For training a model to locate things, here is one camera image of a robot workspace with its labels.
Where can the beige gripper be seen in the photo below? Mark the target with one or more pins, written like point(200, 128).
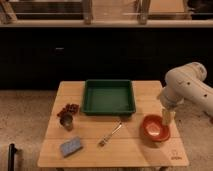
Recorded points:
point(167, 116)

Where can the silver fork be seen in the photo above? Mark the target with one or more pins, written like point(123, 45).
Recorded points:
point(106, 138)

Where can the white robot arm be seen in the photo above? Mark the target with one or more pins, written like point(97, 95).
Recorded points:
point(185, 82)

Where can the metal cup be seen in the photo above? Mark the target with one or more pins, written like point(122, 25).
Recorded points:
point(67, 122)

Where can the red bowl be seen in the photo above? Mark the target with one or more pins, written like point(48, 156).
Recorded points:
point(154, 129)

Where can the green plastic tray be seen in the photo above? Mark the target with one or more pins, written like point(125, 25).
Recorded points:
point(108, 98)

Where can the red grapes bunch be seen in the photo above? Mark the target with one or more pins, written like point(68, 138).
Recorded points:
point(69, 109)

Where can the wooden folding table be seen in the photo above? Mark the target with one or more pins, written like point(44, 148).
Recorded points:
point(126, 148)

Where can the blue sponge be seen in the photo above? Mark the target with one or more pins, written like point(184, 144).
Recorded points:
point(71, 146)

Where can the black post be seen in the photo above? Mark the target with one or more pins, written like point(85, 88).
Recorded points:
point(11, 156)

